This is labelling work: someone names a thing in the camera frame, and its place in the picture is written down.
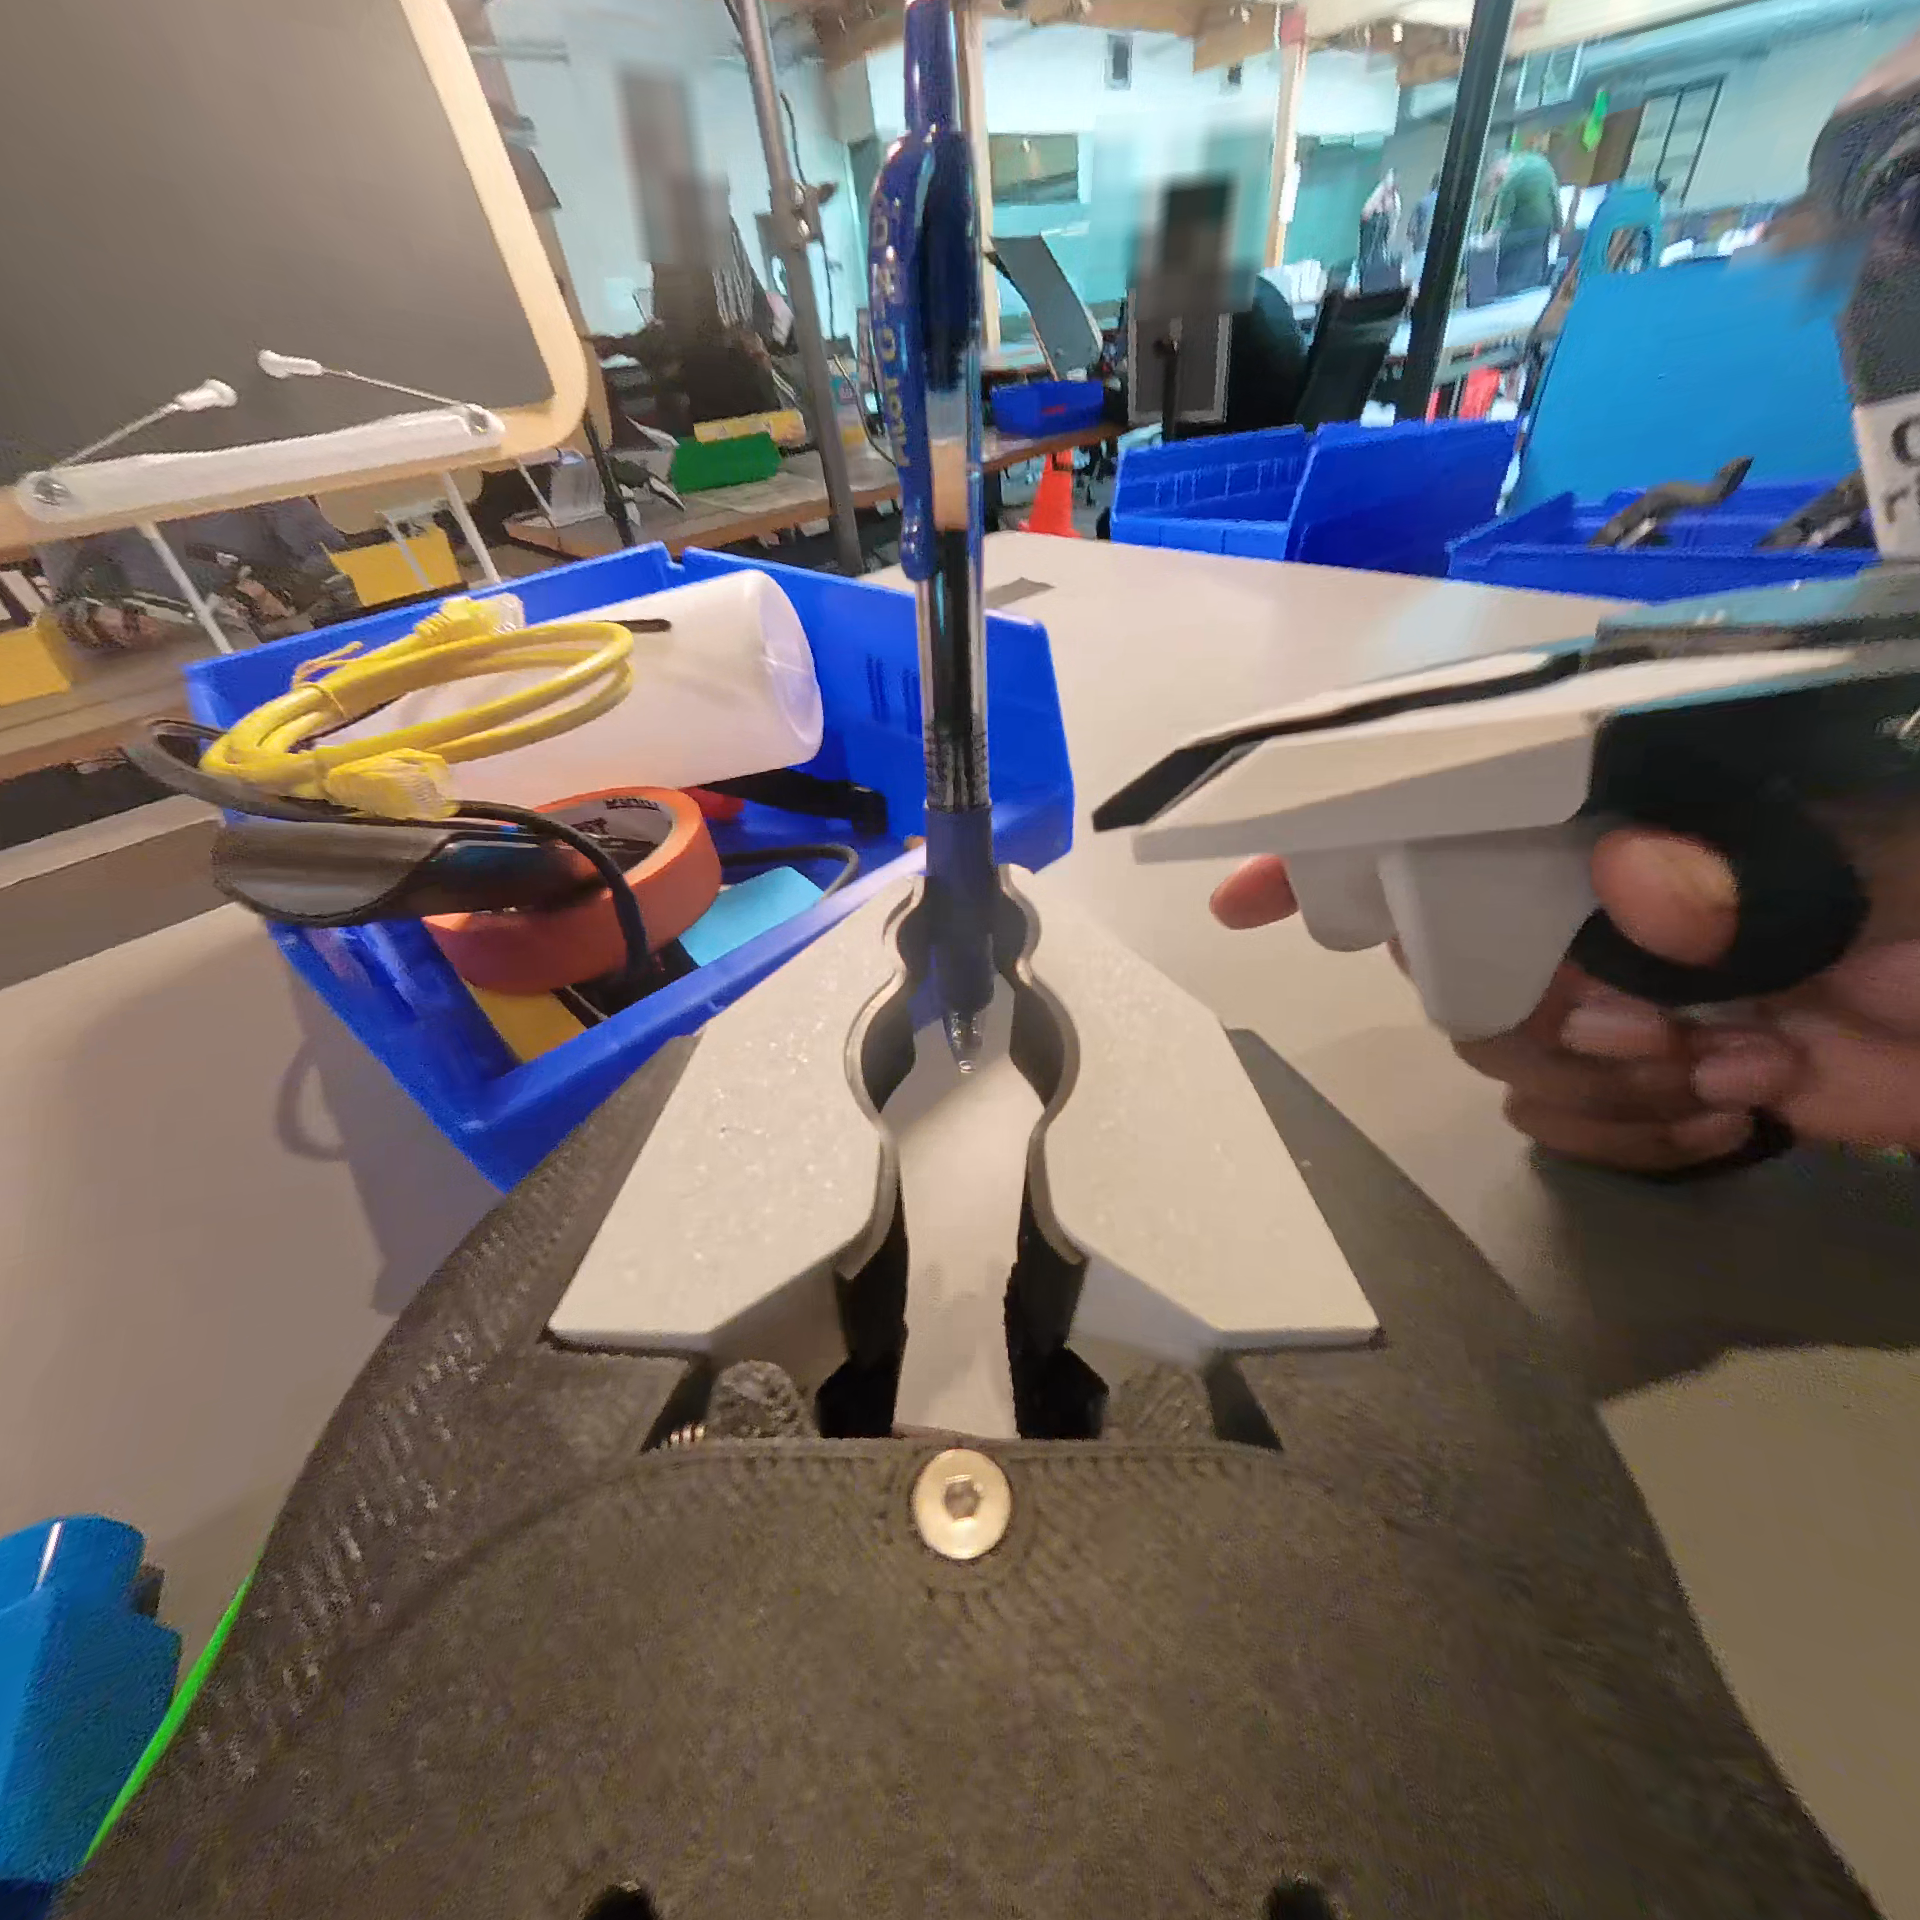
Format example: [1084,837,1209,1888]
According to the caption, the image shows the white board rail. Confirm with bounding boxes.
[15,348,507,524]

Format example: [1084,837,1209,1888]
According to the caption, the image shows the blue plastic block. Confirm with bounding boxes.
[0,1510,184,1920]

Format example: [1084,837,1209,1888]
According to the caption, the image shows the yellow ethernet cable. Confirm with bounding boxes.
[198,592,640,826]

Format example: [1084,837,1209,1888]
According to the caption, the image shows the black metal pole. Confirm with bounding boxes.
[726,0,869,579]

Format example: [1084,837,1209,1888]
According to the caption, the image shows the yellow block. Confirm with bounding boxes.
[471,982,590,1066]

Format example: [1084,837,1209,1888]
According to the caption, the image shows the blue pen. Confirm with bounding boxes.
[865,0,1004,1078]

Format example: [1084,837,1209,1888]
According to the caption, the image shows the white board stand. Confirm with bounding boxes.
[134,465,600,664]

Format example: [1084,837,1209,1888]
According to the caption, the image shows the black board with wooden frame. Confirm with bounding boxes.
[0,0,592,561]

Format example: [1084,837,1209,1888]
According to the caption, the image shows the yellow bin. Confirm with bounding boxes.
[327,528,467,605]
[0,609,78,707]

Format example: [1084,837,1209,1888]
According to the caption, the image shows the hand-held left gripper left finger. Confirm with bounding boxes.
[543,872,927,1441]

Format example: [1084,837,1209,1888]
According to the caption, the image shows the green box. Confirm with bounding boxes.
[669,428,784,494]

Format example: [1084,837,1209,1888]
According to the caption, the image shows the light blue sponge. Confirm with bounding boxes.
[680,867,827,970]

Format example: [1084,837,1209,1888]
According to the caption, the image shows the black cable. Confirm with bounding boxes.
[127,720,864,993]

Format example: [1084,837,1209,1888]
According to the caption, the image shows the blue plastic bin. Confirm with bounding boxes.
[1286,421,1519,579]
[1110,422,1315,561]
[181,540,1077,1194]
[1446,480,1884,605]

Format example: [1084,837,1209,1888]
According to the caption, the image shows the person's right hand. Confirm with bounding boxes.
[1207,830,1920,1174]

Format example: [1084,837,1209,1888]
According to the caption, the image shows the orange tape roll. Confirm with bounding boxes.
[423,784,725,995]

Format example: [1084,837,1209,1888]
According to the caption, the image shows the white plastic bottle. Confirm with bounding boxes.
[335,566,827,782]

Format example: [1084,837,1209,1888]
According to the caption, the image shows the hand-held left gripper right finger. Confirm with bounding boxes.
[991,865,1383,1441]

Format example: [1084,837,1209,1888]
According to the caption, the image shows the green plastic object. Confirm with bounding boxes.
[81,1560,260,1869]

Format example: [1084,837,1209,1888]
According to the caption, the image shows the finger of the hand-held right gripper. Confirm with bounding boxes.
[1093,634,1609,837]
[1132,649,1855,1043]

